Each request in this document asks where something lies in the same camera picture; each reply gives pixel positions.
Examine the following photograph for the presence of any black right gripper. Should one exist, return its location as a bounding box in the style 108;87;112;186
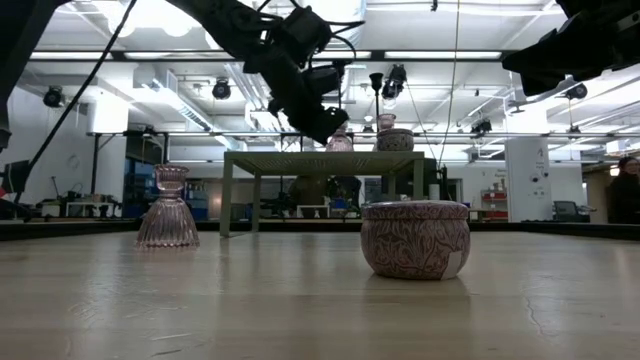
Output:
502;27;621;97

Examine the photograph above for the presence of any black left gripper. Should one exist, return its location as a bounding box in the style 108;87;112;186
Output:
244;44;350;146

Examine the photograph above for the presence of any black-handled screwdriver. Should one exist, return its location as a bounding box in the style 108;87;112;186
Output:
368;72;385;134

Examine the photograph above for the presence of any pink patterned candle tin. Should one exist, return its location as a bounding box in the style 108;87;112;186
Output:
360;199;472;281
375;128;415;153

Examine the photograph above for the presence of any pale green perforated metal shelf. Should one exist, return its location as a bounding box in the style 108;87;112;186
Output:
219;150;426;239

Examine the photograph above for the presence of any white building pillar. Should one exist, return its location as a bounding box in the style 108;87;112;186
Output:
504;137;554;223

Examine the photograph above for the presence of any red parts shelf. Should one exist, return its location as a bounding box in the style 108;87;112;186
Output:
480;188;509;221

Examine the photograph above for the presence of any black office chair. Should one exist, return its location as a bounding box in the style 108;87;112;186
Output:
552;199;591;224

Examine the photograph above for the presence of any person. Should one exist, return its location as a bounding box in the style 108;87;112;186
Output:
607;155;640;225

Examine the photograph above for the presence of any blue storage shelf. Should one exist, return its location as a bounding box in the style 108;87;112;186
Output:
122;159;209;221

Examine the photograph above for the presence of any white low table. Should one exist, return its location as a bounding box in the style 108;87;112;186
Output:
64;201;115;219

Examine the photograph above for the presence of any small black monitor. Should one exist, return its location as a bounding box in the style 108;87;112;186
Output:
0;159;31;196

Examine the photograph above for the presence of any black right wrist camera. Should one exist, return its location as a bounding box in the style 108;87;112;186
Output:
555;0;626;31

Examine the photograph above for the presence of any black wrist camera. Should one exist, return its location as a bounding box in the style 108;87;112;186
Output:
555;0;626;31
272;5;334;66

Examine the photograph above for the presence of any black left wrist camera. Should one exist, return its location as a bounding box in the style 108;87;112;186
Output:
272;5;334;66

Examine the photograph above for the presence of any black background frame bar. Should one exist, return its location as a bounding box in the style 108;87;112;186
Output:
85;128;640;141

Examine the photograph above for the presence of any white ceiling duct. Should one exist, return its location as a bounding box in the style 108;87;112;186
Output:
132;67;216;132

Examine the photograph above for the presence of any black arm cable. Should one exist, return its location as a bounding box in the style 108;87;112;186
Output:
22;0;139;174

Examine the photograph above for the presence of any black table edge rail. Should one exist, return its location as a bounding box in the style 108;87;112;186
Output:
0;218;640;242

